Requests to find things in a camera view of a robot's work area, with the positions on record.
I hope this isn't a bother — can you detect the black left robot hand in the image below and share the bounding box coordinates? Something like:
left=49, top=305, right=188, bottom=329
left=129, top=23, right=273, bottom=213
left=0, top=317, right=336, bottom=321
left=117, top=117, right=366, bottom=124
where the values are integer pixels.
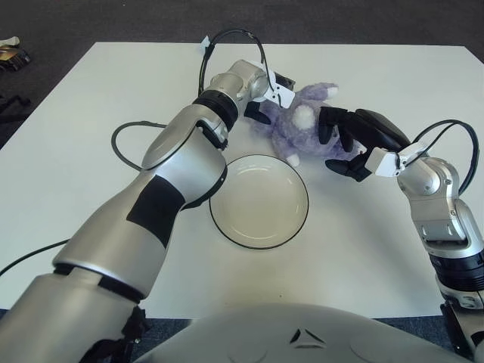
left=244, top=71, right=296, bottom=126

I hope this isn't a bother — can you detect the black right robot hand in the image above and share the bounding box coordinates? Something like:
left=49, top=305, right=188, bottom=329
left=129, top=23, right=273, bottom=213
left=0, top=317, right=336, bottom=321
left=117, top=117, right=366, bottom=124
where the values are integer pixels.
left=317, top=106, right=411, bottom=182

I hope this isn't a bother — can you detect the purple plush rabbit doll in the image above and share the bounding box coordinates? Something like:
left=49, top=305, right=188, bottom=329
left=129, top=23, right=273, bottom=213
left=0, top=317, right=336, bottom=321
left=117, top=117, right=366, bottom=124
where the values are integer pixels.
left=249, top=82, right=366, bottom=167

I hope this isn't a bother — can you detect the white plate black rim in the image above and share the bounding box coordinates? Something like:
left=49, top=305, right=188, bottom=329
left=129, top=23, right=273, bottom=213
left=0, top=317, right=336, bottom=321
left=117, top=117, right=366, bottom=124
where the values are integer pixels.
left=209, top=154, right=310, bottom=250

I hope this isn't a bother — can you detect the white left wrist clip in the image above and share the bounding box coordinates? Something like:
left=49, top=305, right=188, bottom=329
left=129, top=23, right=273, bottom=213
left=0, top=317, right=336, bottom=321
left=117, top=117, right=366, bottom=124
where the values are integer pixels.
left=260, top=70, right=295, bottom=110

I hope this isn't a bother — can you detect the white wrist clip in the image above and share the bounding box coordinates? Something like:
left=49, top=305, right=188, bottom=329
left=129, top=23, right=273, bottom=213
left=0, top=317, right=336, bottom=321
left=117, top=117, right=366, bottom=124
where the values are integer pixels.
left=260, top=70, right=295, bottom=110
left=365, top=141, right=430, bottom=178

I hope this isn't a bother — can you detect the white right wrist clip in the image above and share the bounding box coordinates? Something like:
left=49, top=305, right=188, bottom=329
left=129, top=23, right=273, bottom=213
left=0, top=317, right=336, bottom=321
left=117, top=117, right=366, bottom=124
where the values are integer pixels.
left=365, top=141, right=430, bottom=178

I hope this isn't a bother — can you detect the silver robot torso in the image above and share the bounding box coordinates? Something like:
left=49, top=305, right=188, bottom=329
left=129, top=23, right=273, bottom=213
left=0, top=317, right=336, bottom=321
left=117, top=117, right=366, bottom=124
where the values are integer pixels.
left=132, top=302, right=484, bottom=363

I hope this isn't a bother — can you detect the dark box on floor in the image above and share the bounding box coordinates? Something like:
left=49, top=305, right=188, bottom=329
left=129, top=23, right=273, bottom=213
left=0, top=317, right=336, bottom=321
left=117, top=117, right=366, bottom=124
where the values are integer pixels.
left=0, top=45, right=32, bottom=71

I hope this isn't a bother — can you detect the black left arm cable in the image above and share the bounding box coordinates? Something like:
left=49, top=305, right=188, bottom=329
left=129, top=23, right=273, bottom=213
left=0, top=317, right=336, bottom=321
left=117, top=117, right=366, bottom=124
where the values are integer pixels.
left=0, top=29, right=277, bottom=277

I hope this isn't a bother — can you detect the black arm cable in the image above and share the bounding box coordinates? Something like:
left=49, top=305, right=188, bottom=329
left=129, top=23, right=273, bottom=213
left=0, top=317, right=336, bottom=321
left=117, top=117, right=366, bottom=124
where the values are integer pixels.
left=0, top=29, right=277, bottom=277
left=400, top=119, right=480, bottom=190

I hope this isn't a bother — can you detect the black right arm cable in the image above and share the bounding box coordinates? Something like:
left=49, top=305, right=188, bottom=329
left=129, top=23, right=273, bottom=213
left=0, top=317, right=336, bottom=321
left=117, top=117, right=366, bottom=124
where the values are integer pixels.
left=400, top=119, right=480, bottom=190

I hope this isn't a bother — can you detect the black strap on floor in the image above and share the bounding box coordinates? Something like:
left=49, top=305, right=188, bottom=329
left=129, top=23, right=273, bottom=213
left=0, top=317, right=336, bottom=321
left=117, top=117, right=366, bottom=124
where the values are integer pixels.
left=0, top=94, right=32, bottom=124

